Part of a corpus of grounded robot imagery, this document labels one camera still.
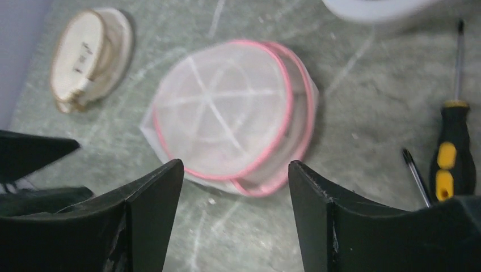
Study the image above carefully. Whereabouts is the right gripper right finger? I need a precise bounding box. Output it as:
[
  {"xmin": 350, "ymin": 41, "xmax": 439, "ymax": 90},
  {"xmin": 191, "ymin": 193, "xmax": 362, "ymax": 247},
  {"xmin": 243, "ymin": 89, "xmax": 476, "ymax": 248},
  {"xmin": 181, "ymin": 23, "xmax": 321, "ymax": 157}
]
[{"xmin": 288, "ymin": 160, "xmax": 480, "ymax": 271}]

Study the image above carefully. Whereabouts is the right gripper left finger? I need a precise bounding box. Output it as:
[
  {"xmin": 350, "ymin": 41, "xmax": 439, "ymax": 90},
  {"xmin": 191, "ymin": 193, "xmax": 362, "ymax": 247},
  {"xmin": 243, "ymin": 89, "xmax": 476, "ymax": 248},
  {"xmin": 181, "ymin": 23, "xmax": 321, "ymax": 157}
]
[{"xmin": 1, "ymin": 159, "xmax": 184, "ymax": 271}]

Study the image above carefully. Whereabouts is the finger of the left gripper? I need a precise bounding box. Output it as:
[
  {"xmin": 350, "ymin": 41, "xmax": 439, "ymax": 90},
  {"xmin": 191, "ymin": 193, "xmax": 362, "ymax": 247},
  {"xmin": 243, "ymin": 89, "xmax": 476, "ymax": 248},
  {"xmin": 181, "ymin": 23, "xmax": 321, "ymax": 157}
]
[
  {"xmin": 1, "ymin": 130, "xmax": 80, "ymax": 182},
  {"xmin": 1, "ymin": 187, "xmax": 94, "ymax": 217}
]

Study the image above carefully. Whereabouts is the white mesh laundry bag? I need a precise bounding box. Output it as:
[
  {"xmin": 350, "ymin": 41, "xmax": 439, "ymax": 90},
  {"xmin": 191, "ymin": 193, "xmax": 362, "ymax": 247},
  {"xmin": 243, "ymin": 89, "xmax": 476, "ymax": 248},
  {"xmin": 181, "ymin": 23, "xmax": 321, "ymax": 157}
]
[{"xmin": 49, "ymin": 7, "xmax": 134, "ymax": 113}]

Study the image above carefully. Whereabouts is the long yellow black screwdriver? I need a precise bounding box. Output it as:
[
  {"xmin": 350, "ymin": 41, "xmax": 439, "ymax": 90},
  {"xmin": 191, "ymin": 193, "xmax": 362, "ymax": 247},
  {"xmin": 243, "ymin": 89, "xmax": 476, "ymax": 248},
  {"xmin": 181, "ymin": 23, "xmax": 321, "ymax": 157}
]
[{"xmin": 402, "ymin": 148, "xmax": 432, "ymax": 207}]

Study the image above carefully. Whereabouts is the black yellow short screwdriver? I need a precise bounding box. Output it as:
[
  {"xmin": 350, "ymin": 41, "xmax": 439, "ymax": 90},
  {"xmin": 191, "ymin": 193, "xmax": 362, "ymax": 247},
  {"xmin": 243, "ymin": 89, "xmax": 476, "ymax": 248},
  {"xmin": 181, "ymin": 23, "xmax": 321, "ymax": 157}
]
[{"xmin": 429, "ymin": 19, "xmax": 476, "ymax": 202}]

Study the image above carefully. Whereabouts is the white plastic basket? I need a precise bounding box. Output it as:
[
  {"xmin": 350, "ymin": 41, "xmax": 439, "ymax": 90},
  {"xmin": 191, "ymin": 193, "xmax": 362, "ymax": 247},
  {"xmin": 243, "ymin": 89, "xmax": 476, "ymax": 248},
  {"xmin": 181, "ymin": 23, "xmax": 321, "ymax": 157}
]
[{"xmin": 323, "ymin": 0, "xmax": 440, "ymax": 24}]

